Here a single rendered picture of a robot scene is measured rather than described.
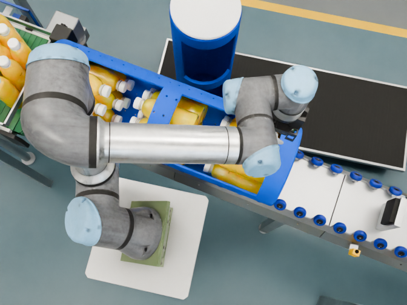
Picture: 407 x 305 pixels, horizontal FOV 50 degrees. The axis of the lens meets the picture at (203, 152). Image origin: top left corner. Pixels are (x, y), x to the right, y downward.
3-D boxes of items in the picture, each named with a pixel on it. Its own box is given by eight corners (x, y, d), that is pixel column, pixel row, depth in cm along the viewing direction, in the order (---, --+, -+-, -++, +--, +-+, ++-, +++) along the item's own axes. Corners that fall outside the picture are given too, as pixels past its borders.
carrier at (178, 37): (168, 89, 255) (195, 127, 249) (155, -1, 171) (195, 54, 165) (208, 63, 260) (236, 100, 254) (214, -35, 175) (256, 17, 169)
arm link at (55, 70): (79, 212, 123) (9, 99, 75) (81, 164, 130) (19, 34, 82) (122, 209, 124) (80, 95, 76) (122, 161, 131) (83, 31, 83)
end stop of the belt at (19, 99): (8, 126, 164) (5, 123, 161) (6, 125, 164) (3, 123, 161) (56, 38, 174) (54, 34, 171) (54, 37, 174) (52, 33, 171)
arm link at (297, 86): (276, 63, 89) (317, 60, 89) (268, 86, 100) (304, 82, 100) (282, 99, 87) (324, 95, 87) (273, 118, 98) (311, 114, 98)
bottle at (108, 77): (67, 56, 149) (120, 76, 147) (77, 56, 156) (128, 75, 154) (62, 76, 151) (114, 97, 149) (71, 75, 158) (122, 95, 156)
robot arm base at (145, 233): (157, 261, 119) (128, 256, 112) (125, 259, 129) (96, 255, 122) (165, 206, 123) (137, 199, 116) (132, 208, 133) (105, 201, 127)
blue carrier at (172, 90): (266, 212, 157) (281, 199, 130) (47, 126, 164) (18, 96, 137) (291, 142, 165) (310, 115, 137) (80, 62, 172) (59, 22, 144)
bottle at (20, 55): (40, 58, 177) (21, 32, 158) (45, 73, 175) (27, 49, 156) (22, 65, 176) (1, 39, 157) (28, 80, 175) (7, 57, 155)
